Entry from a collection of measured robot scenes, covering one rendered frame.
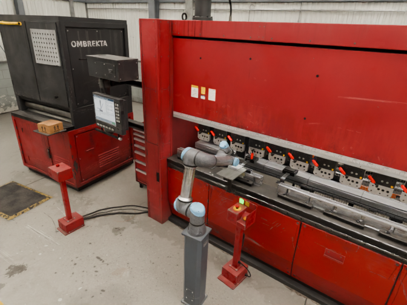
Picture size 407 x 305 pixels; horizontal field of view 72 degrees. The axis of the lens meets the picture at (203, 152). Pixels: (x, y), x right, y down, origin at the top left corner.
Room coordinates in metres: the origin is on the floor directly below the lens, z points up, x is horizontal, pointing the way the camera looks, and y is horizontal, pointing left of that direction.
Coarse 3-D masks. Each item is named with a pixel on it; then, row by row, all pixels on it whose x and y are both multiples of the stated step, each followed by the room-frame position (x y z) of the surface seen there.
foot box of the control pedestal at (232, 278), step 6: (228, 264) 2.06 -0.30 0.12; (246, 264) 2.07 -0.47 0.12; (222, 270) 2.03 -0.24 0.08; (228, 270) 2.00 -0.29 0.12; (234, 270) 2.00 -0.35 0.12; (240, 270) 2.00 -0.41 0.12; (246, 270) 2.04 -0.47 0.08; (222, 276) 2.02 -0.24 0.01; (228, 276) 1.98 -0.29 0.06; (234, 276) 1.93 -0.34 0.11; (240, 276) 1.97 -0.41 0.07; (228, 282) 1.95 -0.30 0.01; (234, 282) 1.93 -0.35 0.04; (240, 282) 1.96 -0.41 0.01; (234, 288) 1.89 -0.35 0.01
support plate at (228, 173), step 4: (224, 168) 2.41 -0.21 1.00; (228, 168) 2.42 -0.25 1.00; (240, 168) 2.43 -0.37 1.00; (220, 172) 2.32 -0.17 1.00; (224, 172) 2.33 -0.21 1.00; (228, 172) 2.33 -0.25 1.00; (232, 172) 2.33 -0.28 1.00; (236, 172) 2.34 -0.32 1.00; (240, 172) 2.34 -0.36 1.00; (224, 176) 2.26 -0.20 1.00; (228, 176) 2.26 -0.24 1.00; (232, 176) 2.26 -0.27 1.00; (236, 176) 2.27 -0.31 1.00
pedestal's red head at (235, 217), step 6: (240, 204) 2.14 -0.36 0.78; (228, 210) 2.05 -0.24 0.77; (234, 210) 2.05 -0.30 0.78; (240, 210) 2.05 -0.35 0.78; (246, 210) 2.09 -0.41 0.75; (228, 216) 2.05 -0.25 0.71; (234, 216) 2.00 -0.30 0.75; (240, 216) 2.03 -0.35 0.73; (252, 216) 2.00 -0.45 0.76; (234, 222) 2.00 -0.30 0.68; (240, 222) 1.98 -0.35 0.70; (246, 222) 1.93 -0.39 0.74; (252, 222) 2.01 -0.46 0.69; (246, 228) 1.94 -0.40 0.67
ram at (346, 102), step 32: (192, 64) 2.80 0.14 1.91; (224, 64) 2.58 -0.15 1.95; (256, 64) 2.40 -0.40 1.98; (288, 64) 2.24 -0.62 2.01; (320, 64) 2.10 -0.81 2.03; (352, 64) 1.98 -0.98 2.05; (384, 64) 1.87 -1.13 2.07; (224, 96) 2.57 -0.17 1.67; (256, 96) 2.38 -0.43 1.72; (288, 96) 2.22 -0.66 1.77; (320, 96) 2.07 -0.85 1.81; (352, 96) 1.95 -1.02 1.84; (384, 96) 1.84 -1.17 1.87; (224, 128) 2.55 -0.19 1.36; (256, 128) 2.36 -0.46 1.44; (288, 128) 2.19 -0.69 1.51; (320, 128) 2.05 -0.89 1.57; (352, 128) 1.92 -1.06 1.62; (384, 128) 1.81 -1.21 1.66; (384, 160) 1.78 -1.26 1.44
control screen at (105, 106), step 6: (96, 96) 2.78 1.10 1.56; (96, 102) 2.79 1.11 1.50; (102, 102) 2.72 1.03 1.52; (108, 102) 2.66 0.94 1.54; (96, 108) 2.80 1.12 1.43; (102, 108) 2.73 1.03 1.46; (108, 108) 2.67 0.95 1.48; (96, 114) 2.80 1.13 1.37; (102, 114) 2.74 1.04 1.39; (108, 114) 2.67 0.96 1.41; (114, 114) 2.61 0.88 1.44; (102, 120) 2.74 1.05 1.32; (108, 120) 2.68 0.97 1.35; (114, 120) 2.62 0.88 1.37
